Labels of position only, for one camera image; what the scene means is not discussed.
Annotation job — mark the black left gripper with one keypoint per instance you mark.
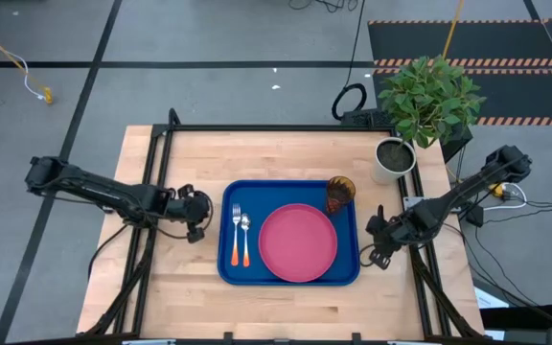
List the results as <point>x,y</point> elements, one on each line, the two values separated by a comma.
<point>192,208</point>

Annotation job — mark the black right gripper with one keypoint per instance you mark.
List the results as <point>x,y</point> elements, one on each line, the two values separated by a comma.
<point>388,232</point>

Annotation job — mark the amber transparent cup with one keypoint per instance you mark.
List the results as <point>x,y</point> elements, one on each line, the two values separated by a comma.
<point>340,191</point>

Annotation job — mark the blue plastic tray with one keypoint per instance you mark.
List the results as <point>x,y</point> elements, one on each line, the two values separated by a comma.
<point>276,191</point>

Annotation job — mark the pink round plate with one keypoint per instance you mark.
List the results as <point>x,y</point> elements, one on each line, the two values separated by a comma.
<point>297,244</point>

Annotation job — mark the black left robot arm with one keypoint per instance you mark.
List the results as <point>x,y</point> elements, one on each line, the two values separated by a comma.
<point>98,189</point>

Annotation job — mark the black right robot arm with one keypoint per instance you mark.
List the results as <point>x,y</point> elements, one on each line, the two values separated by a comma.
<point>448,208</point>

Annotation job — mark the white plant pot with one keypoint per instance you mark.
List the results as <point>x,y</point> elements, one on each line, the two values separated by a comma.
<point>395,155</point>

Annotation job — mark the black power adapter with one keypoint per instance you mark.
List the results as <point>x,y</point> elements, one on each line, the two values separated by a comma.
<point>476,215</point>

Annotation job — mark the plain black box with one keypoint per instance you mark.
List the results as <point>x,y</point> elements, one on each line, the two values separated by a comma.
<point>458,139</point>

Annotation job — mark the vented black box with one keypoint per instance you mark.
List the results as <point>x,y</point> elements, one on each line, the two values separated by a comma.
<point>362,117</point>

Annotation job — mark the white paper sheet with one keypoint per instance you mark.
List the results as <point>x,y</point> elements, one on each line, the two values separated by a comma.
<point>489,299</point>

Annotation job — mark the green leafy plant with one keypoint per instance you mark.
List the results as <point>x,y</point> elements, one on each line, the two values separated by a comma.
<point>429,100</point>

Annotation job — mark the black hazard-striped floor mat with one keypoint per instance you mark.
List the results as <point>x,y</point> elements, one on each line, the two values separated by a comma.
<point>496,43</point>

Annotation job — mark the black aluminium table frame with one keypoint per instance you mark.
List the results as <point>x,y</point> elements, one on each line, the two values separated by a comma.
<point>276,128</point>

